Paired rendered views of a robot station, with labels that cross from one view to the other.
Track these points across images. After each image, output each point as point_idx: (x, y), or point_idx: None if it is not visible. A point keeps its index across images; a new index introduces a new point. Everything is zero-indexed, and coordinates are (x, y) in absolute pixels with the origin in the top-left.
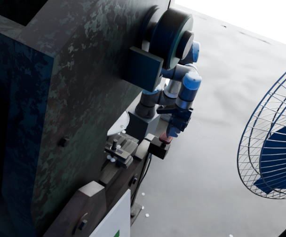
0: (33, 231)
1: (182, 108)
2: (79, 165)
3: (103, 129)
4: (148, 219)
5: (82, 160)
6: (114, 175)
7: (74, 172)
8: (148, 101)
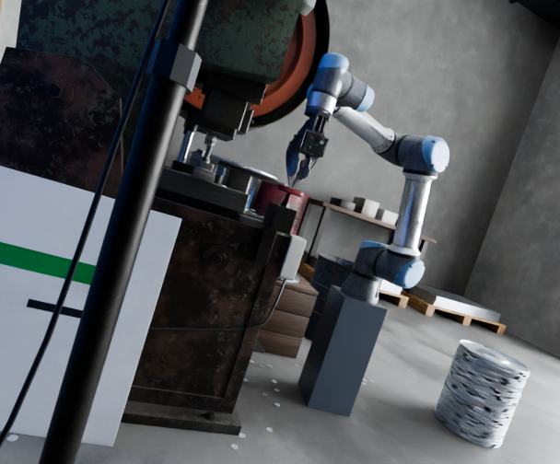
0: None
1: (309, 107)
2: (108, 40)
3: (163, 37)
4: (227, 452)
5: (114, 38)
6: (170, 169)
7: (98, 40)
8: (360, 262)
